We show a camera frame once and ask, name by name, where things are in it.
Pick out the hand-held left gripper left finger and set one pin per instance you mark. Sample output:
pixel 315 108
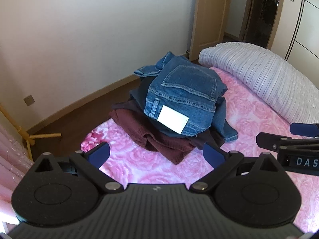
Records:
pixel 101 154

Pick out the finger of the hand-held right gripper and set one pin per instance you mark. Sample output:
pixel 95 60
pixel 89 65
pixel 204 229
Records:
pixel 269 140
pixel 302 129

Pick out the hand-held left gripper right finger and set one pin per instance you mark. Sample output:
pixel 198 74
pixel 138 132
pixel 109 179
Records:
pixel 211 154

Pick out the blue denim jeans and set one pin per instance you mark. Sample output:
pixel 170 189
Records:
pixel 187 92

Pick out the maroon knit sweater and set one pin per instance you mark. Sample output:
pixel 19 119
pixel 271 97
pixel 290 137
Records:
pixel 139 127

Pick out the pink floral blanket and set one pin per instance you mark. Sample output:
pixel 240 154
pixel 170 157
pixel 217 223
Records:
pixel 149 161

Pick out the black garment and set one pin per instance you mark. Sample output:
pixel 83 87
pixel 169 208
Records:
pixel 124 107

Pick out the wooden coat stand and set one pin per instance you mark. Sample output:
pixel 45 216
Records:
pixel 22 133

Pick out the pink curtain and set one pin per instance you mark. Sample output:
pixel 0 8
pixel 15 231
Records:
pixel 10 166

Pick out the wooden door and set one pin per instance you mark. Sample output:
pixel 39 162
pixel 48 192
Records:
pixel 206 17

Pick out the beige wall socket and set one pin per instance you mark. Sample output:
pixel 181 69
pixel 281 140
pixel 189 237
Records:
pixel 29 100

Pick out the wooden door frame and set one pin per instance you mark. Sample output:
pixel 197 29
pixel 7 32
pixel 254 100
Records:
pixel 249 10

